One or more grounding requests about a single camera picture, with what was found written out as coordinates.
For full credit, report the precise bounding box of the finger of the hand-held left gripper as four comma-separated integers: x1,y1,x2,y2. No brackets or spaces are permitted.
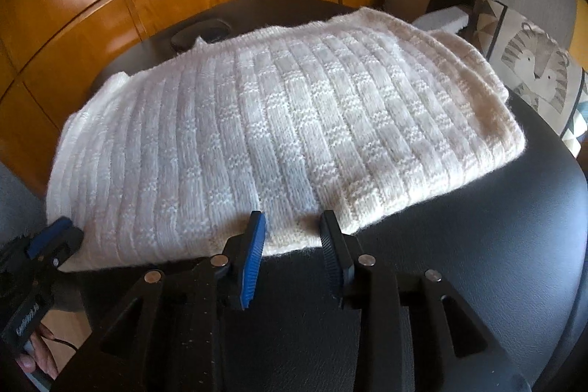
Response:
46,227,86,270
26,217,72,259

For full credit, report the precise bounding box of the black leather table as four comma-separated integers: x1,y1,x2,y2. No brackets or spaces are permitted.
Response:
28,0,588,392

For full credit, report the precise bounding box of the person's left hand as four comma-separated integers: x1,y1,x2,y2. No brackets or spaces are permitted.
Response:
17,323,60,378

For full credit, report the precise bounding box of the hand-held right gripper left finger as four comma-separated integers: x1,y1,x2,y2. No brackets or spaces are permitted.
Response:
50,211,268,392

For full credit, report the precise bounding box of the tiger print cushion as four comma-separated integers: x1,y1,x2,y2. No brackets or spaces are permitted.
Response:
473,0,588,156

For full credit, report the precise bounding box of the thin black cable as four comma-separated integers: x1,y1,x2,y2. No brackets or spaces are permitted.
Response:
46,334,80,353

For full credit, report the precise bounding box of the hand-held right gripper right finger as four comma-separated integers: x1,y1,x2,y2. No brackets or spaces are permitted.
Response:
319,211,529,392

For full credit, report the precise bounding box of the white knit sweater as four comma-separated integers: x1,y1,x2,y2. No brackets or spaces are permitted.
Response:
46,6,527,273

